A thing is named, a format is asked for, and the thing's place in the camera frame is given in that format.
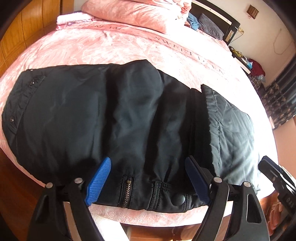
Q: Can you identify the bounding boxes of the black quilted pants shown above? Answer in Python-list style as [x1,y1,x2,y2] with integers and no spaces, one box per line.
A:
[2,60,260,213]

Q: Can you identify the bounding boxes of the dark patterned curtain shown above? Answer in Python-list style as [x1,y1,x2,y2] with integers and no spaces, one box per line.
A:
[259,57,296,130]

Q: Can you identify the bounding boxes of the plaid cloth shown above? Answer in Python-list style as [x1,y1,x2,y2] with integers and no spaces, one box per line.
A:
[248,74,262,92]

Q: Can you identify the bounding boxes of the dark red clothes pile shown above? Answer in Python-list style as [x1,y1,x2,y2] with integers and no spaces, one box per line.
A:
[248,58,266,76]

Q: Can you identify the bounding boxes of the pink bed with sheet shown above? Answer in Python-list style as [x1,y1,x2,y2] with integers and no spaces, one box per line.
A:
[0,11,280,227]

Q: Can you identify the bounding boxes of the black nightstand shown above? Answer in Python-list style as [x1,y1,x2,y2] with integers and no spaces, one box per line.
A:
[229,46,252,75]

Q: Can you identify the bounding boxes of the dark grey pillow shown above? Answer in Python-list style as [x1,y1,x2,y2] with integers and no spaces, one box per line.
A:
[198,14,224,40]

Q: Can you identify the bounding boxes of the black wooden headboard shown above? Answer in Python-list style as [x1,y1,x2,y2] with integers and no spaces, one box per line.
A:
[190,1,240,45]

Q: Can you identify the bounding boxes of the blue garment on bed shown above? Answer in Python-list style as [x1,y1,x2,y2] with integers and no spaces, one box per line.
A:
[186,13,199,31]

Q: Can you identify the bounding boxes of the folded pink comforter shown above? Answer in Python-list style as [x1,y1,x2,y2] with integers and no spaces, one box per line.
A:
[82,1,192,34]

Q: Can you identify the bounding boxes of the folded white pink towel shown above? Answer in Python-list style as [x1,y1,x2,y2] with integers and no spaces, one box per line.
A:
[56,11,94,25]

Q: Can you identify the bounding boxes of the wooden wardrobe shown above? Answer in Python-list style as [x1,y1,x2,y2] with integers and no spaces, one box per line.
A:
[1,0,74,75]

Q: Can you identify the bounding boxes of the brown wall ornament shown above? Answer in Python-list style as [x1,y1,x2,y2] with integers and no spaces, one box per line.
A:
[246,4,259,19]

